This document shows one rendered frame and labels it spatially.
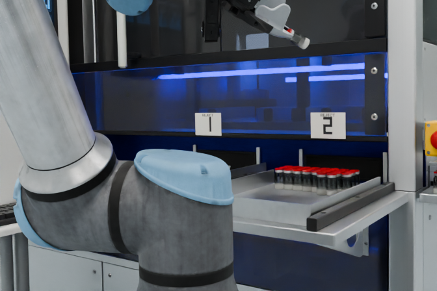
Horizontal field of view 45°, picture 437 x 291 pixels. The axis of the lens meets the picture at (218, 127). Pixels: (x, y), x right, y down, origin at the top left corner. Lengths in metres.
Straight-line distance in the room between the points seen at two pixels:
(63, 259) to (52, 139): 1.33
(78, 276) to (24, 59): 1.37
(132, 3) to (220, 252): 0.40
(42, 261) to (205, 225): 1.44
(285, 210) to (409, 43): 0.49
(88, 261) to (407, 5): 1.23
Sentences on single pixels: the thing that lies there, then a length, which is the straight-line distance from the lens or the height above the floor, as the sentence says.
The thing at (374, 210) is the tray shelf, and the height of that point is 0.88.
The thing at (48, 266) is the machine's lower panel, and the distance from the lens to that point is 1.98.
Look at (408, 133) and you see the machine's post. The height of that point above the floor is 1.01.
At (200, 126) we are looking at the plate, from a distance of 1.42.
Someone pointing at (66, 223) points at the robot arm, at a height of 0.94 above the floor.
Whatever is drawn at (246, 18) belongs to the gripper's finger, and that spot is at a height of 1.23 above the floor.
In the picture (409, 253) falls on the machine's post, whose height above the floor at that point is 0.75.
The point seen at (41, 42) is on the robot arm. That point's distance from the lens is 0.56.
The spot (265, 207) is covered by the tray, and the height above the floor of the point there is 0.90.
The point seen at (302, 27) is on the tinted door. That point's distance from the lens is 1.28.
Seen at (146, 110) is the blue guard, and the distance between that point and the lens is 1.54.
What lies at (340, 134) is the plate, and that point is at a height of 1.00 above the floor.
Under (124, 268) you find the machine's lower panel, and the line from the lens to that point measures 1.70.
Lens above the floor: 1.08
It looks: 3 degrees down
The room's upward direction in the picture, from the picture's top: 1 degrees counter-clockwise
